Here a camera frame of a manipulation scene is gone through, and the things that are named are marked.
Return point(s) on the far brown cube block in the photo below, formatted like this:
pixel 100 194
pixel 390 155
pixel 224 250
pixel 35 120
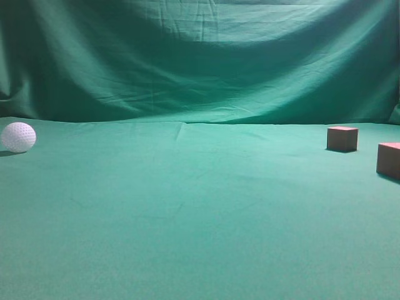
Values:
pixel 343 139

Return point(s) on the brown cube block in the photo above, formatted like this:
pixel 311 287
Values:
pixel 388 159
pixel 343 139

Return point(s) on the near brown cube block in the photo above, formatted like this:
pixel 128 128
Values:
pixel 388 159

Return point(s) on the white dimpled golf ball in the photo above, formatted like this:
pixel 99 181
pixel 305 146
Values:
pixel 18 137

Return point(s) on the green cloth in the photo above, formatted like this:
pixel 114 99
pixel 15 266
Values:
pixel 181 150

